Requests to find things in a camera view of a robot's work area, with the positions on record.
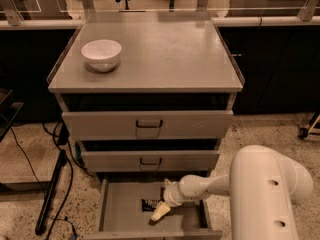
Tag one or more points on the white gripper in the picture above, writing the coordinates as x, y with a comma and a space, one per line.
170, 195

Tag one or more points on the dark rxbar chocolate bar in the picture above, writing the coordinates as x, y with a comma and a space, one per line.
149, 205

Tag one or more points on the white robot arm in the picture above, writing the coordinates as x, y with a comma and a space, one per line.
263, 186

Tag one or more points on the middle grey drawer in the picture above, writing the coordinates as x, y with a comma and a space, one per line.
136, 161

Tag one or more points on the grey drawer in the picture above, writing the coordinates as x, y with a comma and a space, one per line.
120, 215
132, 125
136, 161

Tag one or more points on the bottom grey drawer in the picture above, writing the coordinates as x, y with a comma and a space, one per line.
120, 215

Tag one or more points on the top grey drawer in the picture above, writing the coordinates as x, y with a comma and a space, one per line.
132, 125

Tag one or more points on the grey drawer cabinet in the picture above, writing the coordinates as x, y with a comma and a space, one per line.
170, 61

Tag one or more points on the white ceramic bowl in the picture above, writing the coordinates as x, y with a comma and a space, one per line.
102, 55

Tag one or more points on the wheeled cart base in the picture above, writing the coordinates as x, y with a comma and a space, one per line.
312, 128

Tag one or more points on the black desk frame leg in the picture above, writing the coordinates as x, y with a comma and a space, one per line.
49, 194

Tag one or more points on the white horizontal rail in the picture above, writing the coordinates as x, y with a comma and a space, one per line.
219, 22

